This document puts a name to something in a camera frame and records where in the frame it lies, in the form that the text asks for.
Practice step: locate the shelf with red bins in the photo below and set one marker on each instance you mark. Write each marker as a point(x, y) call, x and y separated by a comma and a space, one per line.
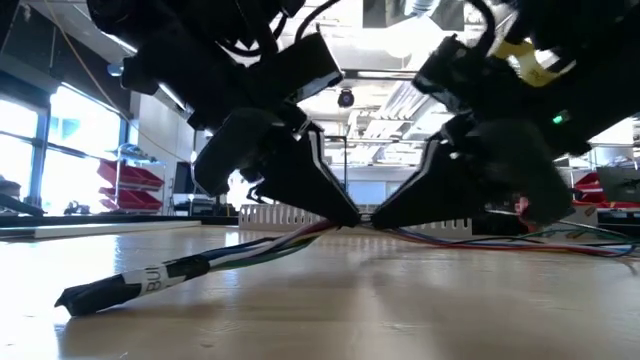
point(130, 187)

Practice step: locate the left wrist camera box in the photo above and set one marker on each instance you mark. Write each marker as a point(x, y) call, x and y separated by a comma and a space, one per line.
point(310, 65)

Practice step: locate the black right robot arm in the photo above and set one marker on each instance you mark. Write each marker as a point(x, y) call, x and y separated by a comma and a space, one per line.
point(600, 50)

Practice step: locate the black aluminium table frame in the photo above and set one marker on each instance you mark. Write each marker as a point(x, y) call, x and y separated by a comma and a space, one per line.
point(100, 220)

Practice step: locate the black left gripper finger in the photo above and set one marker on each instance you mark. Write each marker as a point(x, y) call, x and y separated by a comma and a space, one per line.
point(230, 150)
point(300, 175)

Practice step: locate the long ceiling light bar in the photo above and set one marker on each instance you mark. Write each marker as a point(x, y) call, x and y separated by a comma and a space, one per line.
point(390, 74)

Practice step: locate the red storage bin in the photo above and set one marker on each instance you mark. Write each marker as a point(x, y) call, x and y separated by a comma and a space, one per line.
point(589, 186)

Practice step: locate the black computer monitor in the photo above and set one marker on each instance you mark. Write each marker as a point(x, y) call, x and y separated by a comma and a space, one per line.
point(184, 178)

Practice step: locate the black tape wrap with label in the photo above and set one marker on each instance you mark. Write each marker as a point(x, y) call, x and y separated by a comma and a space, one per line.
point(115, 290)

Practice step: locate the black ceiling spotlight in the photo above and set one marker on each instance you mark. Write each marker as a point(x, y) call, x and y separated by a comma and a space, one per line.
point(346, 98)

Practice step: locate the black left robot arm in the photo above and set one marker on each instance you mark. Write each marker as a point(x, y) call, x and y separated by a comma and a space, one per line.
point(190, 20)

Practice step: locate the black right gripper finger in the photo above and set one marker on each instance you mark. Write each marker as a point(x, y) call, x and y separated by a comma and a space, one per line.
point(525, 175)
point(440, 190)

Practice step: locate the white duct cover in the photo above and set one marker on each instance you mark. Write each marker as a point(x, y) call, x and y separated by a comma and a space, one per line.
point(100, 229)

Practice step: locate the dark screen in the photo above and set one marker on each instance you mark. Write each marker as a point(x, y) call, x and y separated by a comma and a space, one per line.
point(620, 184)

